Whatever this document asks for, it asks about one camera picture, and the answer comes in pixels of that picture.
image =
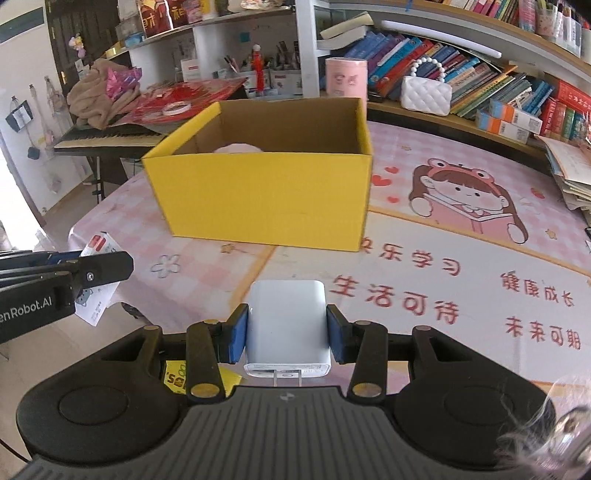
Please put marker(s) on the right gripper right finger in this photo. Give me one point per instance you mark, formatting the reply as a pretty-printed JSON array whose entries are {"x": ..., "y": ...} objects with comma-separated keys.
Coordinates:
[{"x": 365, "y": 345}]

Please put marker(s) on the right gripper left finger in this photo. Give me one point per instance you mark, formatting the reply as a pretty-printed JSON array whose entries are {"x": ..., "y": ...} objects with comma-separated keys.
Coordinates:
[{"x": 208, "y": 344}]

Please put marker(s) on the small white red box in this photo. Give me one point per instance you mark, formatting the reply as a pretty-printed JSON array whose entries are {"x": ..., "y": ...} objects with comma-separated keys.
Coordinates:
[{"x": 92, "y": 302}]

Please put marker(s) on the white charger adapter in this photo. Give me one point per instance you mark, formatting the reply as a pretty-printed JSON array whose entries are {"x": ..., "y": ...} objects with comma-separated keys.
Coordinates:
[{"x": 287, "y": 335}]

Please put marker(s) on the keyboard stand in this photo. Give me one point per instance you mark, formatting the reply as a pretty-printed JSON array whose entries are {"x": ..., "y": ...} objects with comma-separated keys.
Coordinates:
[{"x": 111, "y": 170}]

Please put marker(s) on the black electric keyboard piano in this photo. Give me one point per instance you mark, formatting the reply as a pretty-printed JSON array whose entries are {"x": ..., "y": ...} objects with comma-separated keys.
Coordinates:
[{"x": 121, "y": 141}]

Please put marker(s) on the yellow cardboard box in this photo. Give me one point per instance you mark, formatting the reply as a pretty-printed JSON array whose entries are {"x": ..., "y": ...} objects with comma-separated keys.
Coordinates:
[{"x": 309, "y": 187}]

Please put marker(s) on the beige folded blanket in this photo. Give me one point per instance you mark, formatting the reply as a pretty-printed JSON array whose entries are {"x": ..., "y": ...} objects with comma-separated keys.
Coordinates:
[{"x": 88, "y": 101}]

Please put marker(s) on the red plastic bag sheet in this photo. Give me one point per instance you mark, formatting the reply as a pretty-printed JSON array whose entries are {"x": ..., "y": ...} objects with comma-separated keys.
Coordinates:
[{"x": 147, "y": 110}]

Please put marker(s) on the pink shiny wrapper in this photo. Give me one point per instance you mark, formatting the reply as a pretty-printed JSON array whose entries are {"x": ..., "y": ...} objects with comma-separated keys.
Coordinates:
[{"x": 119, "y": 82}]

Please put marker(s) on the white tape roll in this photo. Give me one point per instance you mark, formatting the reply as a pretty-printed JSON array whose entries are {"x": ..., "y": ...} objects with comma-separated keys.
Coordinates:
[{"x": 176, "y": 108}]

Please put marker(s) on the orange white box lower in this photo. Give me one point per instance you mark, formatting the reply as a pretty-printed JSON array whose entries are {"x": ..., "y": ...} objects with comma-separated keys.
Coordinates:
[{"x": 488, "y": 123}]

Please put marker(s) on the orange white box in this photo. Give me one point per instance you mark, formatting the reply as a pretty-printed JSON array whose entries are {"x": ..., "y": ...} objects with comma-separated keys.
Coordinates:
[
  {"x": 488, "y": 123},
  {"x": 515, "y": 116}
]

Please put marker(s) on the white quilted pearl handbag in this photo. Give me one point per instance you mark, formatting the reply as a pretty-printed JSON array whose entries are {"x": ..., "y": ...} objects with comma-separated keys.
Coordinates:
[{"x": 426, "y": 95}]

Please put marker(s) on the pink cylindrical container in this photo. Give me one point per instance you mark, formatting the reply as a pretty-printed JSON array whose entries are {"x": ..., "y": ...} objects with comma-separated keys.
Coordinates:
[{"x": 347, "y": 77}]

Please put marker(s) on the orange white box upper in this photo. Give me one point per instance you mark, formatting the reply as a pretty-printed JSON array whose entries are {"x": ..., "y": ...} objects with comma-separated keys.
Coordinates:
[{"x": 515, "y": 116}]

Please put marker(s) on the stack of papers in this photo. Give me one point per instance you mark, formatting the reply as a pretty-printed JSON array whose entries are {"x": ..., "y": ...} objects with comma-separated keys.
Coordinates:
[{"x": 571, "y": 169}]

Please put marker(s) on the red santa pen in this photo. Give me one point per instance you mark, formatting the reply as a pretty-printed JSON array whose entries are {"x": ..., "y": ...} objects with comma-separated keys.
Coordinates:
[{"x": 260, "y": 69}]

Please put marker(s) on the wooden bookshelf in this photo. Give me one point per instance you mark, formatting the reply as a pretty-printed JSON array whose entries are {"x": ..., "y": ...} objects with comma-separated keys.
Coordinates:
[{"x": 510, "y": 51}]

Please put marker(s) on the red thick book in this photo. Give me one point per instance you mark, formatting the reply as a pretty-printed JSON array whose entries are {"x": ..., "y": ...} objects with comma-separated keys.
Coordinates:
[{"x": 571, "y": 96}]

